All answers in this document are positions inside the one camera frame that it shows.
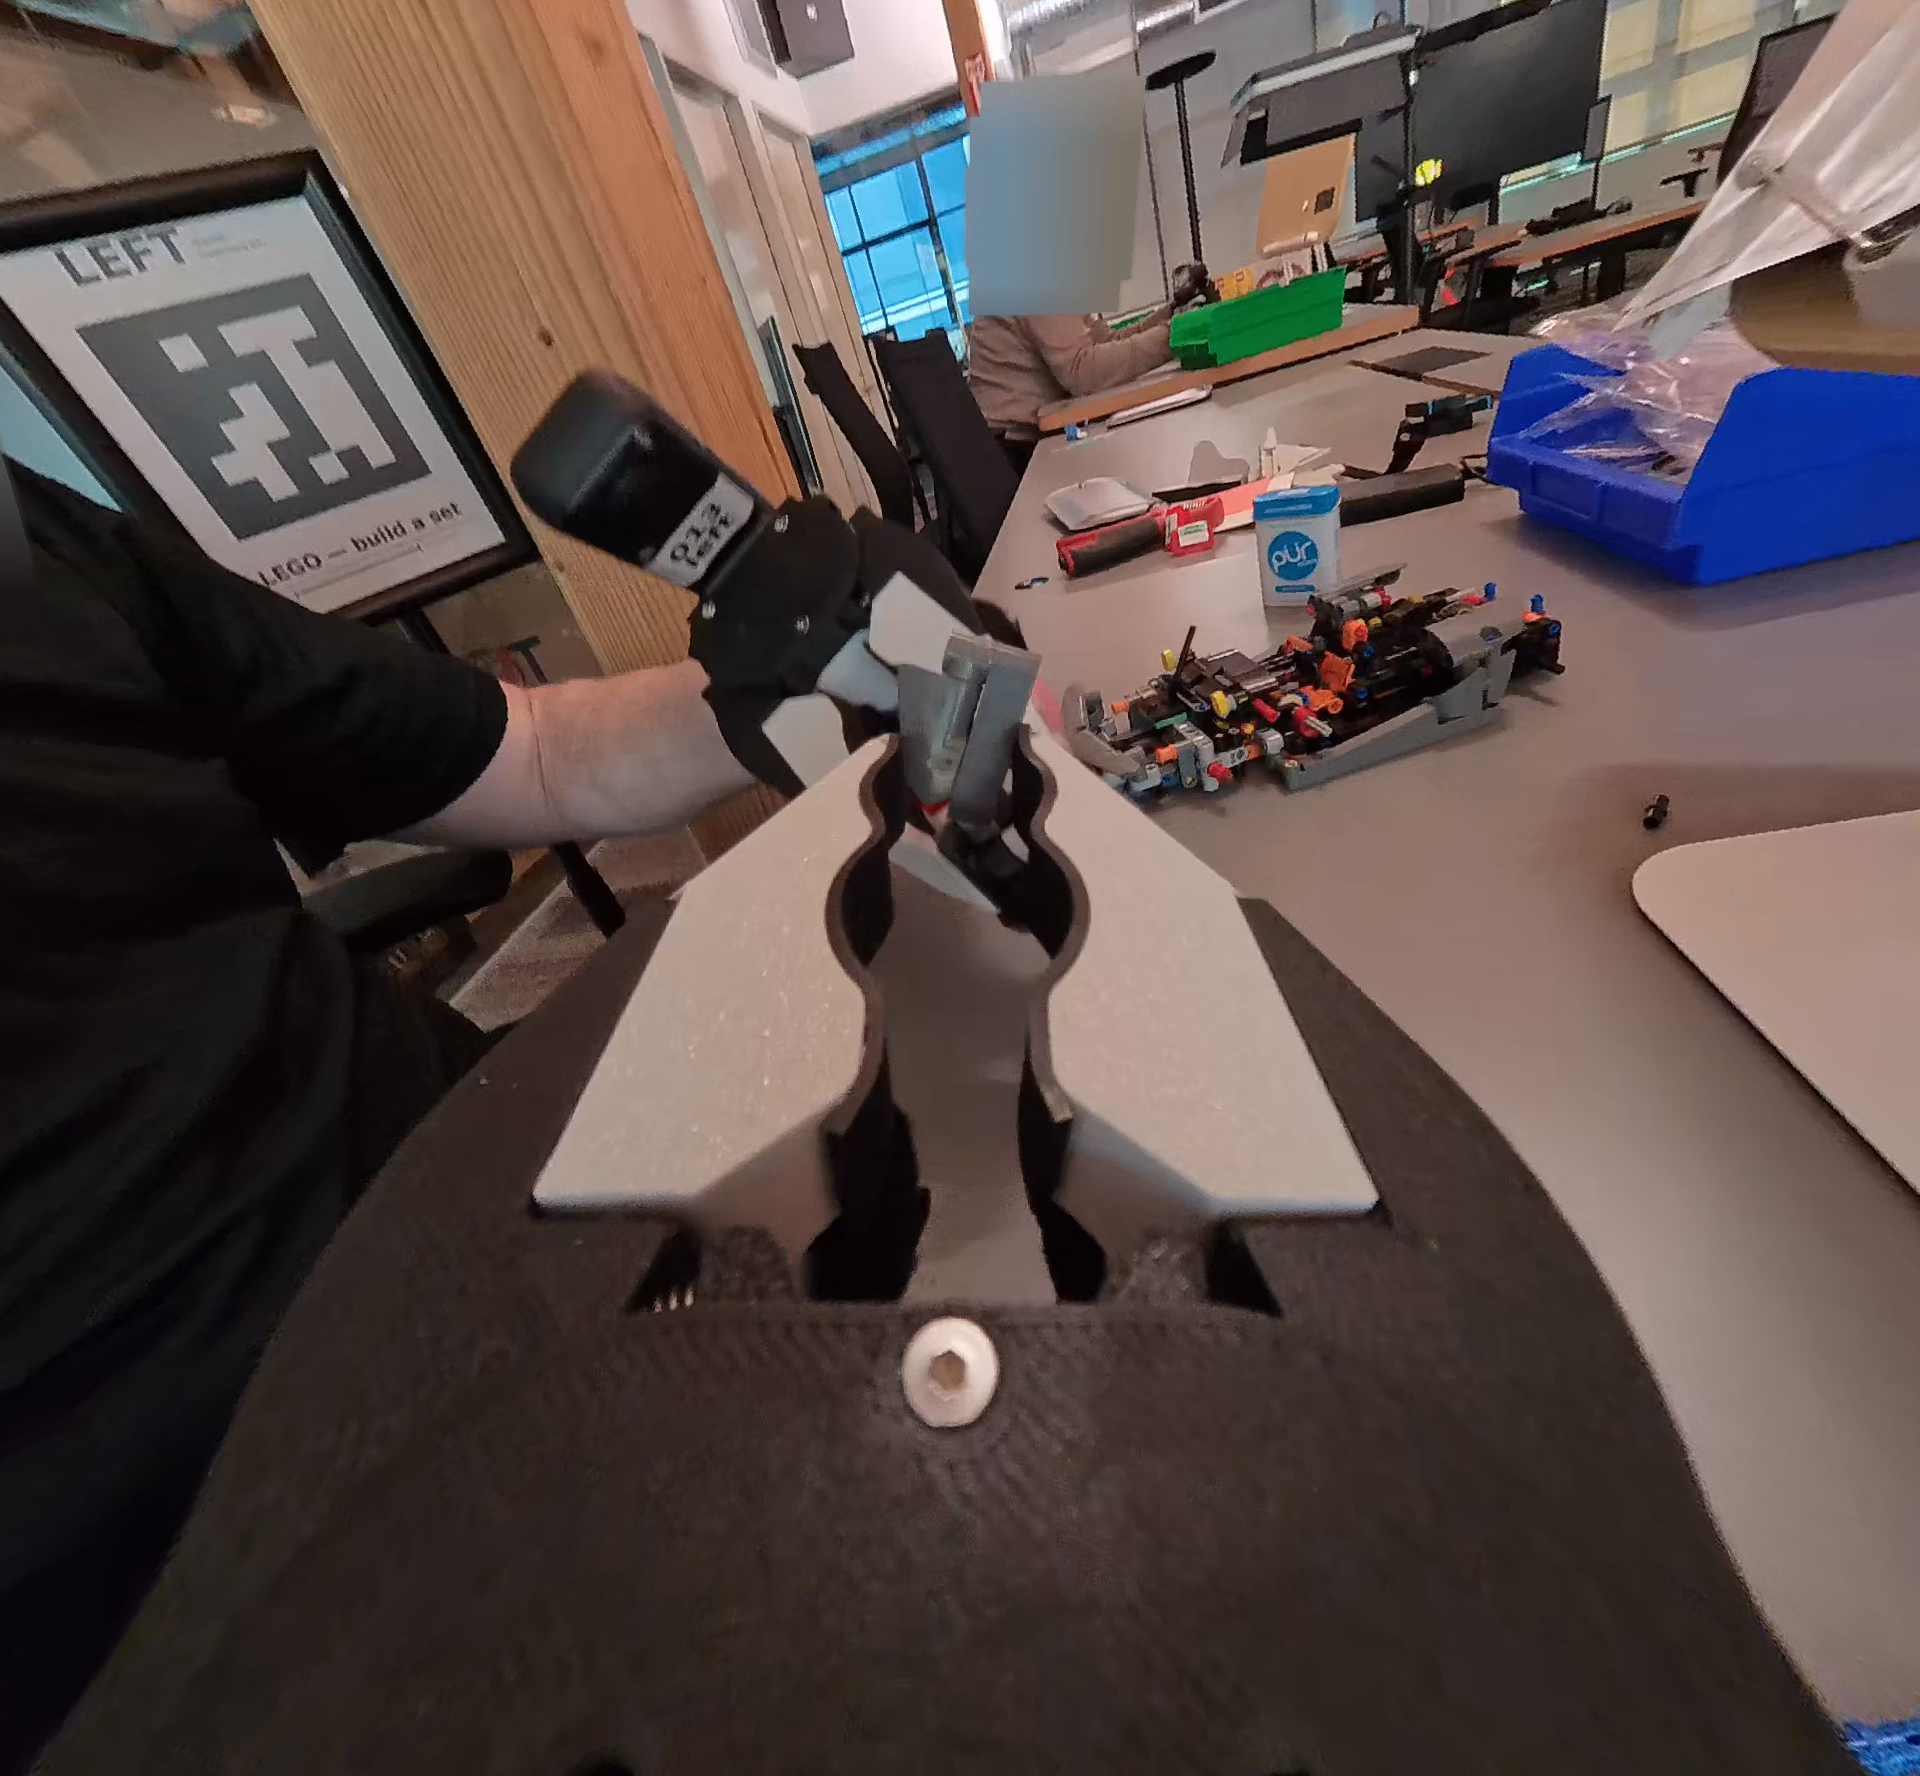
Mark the white flat device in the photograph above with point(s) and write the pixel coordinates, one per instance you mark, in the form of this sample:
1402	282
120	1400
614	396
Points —
1163	405

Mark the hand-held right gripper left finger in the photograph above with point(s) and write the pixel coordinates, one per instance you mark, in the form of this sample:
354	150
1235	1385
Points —
708	1042

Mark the framed marker sign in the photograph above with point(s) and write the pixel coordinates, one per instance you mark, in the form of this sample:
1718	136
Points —
285	378

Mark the black wall speaker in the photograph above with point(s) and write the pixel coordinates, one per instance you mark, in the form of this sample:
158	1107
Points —
809	18

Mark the cardboard sheet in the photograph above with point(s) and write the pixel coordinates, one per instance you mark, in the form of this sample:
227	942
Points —
1305	197

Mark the person's black shirt torso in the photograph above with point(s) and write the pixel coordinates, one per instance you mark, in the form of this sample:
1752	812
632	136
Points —
182	908

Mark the black and blue device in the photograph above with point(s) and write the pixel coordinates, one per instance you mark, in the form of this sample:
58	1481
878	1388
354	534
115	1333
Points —
1439	419

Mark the black monitor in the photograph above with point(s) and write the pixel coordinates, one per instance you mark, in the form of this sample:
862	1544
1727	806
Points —
1508	96
1780	81

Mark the small red packet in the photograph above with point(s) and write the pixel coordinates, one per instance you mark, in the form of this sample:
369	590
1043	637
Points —
1193	530

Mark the person's left forearm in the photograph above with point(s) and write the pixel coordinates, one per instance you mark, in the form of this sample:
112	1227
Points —
601	754

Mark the pink paper card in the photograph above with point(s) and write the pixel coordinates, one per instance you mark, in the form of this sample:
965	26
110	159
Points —
1235	499

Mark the black flat pad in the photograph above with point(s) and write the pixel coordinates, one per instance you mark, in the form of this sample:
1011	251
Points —
1424	365

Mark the grey flat pouch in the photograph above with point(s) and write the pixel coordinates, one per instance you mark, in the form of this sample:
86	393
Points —
1095	504

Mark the lego car model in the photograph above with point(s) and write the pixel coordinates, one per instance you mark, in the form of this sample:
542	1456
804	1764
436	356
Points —
1322	697

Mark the red and black tool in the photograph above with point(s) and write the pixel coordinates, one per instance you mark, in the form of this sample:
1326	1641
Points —
1110	550

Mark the black floor lamp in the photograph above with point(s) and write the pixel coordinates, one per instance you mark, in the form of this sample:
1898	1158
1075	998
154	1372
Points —
1184	81

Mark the black framed grey panel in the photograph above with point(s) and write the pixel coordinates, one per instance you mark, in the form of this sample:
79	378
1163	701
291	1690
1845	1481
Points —
1322	103

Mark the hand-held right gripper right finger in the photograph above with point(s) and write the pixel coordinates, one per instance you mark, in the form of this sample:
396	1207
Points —
1202	1057

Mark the white book stand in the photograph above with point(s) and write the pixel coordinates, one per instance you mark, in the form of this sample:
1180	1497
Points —
1799	951

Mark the green plastic bin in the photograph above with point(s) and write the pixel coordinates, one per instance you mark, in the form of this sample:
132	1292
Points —
1259	319

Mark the dark grey lego piece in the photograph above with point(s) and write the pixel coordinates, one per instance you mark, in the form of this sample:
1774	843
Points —
976	712

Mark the white gum canister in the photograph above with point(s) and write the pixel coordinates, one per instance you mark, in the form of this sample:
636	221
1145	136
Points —
1295	554

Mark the blue plastic bin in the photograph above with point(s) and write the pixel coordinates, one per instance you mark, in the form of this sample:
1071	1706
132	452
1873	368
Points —
1769	499

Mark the wooden pillar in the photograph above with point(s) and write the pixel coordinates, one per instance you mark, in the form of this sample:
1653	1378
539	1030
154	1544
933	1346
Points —
496	156

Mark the clear plastic bags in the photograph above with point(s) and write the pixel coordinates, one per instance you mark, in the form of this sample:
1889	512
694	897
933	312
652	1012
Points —
1668	396

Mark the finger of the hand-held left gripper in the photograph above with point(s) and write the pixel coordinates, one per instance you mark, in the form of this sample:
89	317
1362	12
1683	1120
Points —
818	738
908	620

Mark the lego instruction booklet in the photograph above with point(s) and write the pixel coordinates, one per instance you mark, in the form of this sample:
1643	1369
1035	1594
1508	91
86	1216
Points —
1799	156

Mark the black office chair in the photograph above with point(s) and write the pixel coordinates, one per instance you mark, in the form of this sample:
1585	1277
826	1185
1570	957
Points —
404	892
947	441

